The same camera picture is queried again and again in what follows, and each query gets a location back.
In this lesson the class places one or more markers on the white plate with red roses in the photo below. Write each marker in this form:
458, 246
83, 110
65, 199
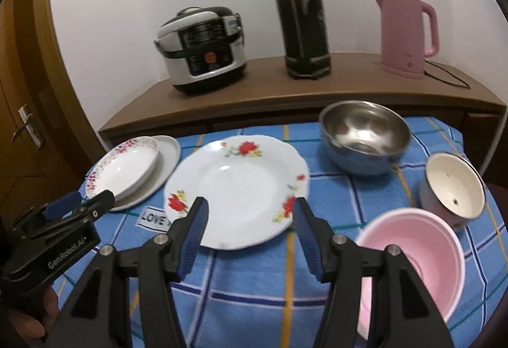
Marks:
238, 185

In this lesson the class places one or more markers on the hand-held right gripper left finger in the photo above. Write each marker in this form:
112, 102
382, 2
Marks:
196, 231

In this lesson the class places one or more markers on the person's left hand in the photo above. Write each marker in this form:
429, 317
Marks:
49, 308

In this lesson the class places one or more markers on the blue plaid cloth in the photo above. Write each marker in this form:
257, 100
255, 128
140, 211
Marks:
254, 300

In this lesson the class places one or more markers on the pink electric kettle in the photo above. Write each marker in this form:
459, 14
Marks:
401, 38

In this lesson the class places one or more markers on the stainless steel bowl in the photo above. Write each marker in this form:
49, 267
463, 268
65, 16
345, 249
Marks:
357, 130

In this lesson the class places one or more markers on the plain white plate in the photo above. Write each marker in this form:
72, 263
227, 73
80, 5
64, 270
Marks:
168, 157

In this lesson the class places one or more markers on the white plate with pink pattern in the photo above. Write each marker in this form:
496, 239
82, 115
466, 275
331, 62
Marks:
123, 173

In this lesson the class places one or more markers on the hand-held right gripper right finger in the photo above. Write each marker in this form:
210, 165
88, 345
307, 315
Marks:
307, 241

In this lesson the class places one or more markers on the white enamel bowl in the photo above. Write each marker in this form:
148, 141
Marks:
452, 185

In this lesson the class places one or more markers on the brown wooden door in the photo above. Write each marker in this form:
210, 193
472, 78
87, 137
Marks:
24, 54

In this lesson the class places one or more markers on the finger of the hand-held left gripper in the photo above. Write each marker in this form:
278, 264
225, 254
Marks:
65, 205
97, 209

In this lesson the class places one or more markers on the pink plastic bowl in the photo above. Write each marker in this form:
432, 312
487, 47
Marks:
420, 253

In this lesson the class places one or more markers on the brown wooden door frame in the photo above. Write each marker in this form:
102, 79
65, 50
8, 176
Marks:
59, 66

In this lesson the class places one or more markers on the tall black thermos flask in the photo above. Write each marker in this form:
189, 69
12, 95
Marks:
301, 26

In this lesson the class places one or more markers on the brown wooden cabinet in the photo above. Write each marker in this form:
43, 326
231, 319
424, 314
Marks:
357, 86

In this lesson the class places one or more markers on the white and black rice cooker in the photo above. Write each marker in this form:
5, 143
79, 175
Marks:
198, 50

